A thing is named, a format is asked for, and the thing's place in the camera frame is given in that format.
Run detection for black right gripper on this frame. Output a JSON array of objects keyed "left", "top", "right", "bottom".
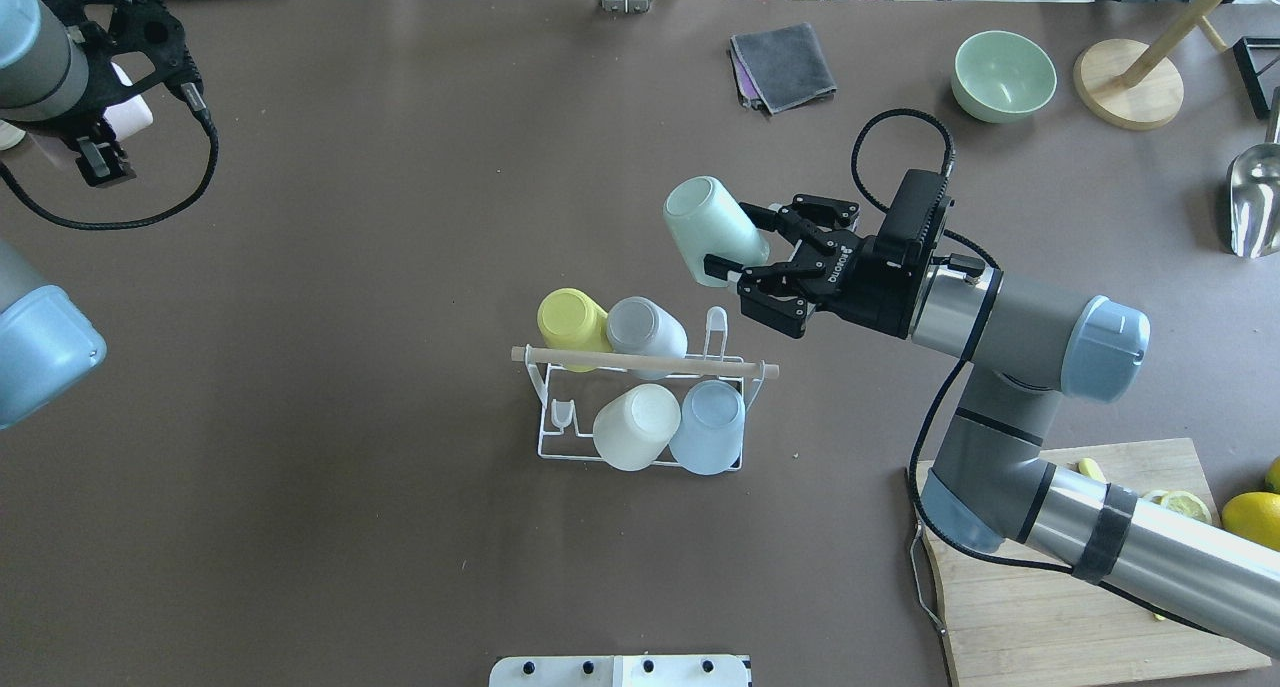
[{"left": 703, "top": 194, "right": 931, "bottom": 339}]

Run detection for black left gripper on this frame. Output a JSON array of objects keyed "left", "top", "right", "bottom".
[{"left": 40, "top": 0, "right": 191, "bottom": 137}]

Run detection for green cup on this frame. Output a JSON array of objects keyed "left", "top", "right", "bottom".
[{"left": 663, "top": 177, "right": 771, "bottom": 289}]

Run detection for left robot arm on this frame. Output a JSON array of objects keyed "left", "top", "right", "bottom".
[{"left": 3, "top": 81, "right": 221, "bottom": 436}]

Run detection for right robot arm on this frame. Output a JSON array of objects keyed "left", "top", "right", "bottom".
[{"left": 684, "top": 191, "right": 1277, "bottom": 658}]

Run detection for grey cup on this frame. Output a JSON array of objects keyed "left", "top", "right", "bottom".
[{"left": 605, "top": 296, "right": 689, "bottom": 358}]

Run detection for yellow cup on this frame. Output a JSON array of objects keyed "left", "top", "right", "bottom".
[{"left": 536, "top": 289, "right": 613, "bottom": 353}]

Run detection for light blue cup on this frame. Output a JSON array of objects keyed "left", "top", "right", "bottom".
[{"left": 669, "top": 380, "right": 746, "bottom": 476}]

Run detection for white cup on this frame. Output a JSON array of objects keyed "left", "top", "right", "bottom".
[{"left": 591, "top": 383, "right": 681, "bottom": 470}]

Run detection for grey folded cloth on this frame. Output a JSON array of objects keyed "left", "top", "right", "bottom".
[{"left": 730, "top": 22, "right": 837, "bottom": 116}]

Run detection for green bowl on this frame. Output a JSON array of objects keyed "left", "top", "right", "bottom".
[{"left": 950, "top": 29, "right": 1059, "bottom": 125}]

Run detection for yellow plastic knife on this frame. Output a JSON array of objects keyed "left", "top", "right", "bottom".
[{"left": 1075, "top": 455, "right": 1108, "bottom": 484}]

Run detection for wooden mug tree stand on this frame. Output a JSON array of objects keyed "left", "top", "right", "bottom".
[{"left": 1071, "top": 0, "right": 1225, "bottom": 130}]

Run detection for bamboo cutting board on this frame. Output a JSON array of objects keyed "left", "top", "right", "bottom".
[{"left": 906, "top": 438, "right": 1274, "bottom": 687}]

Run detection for lemon slice upper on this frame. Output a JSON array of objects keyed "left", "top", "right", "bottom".
[{"left": 1157, "top": 490, "right": 1215, "bottom": 526}]

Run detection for metal scoop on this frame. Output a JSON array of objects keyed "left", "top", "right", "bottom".
[{"left": 1228, "top": 90, "right": 1279, "bottom": 258}]

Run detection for whole yellow lemon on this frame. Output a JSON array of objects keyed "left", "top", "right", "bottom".
[{"left": 1221, "top": 491, "right": 1279, "bottom": 551}]

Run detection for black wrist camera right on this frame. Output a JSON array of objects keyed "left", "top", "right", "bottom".
[{"left": 872, "top": 169, "right": 950, "bottom": 271}]

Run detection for white wire cup rack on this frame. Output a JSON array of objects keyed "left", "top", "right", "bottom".
[{"left": 509, "top": 307, "right": 780, "bottom": 476}]

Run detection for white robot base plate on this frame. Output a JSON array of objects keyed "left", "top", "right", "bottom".
[{"left": 488, "top": 654, "right": 753, "bottom": 686}]

